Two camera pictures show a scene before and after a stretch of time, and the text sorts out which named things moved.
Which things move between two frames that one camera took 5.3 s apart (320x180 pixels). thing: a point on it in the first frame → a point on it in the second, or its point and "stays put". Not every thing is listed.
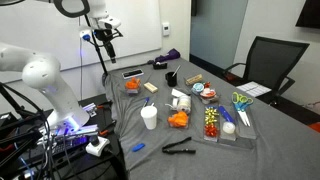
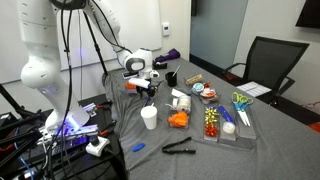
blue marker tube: (227, 116) stays put
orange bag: (315, 126) stays put
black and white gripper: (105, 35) → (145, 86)
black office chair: (269, 63) stays put
